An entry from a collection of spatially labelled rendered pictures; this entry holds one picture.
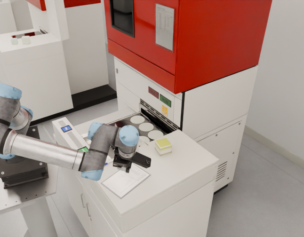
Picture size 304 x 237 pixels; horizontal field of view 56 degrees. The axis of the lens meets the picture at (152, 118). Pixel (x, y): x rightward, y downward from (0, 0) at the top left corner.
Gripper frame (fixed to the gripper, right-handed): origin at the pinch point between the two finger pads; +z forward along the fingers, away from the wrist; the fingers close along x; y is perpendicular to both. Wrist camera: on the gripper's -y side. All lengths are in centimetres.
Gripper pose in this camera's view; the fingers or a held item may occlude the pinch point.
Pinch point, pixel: (128, 169)
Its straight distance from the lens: 138.9
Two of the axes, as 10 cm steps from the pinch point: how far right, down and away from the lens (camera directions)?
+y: -9.8, -2.1, -0.3
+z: -1.4, 5.4, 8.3
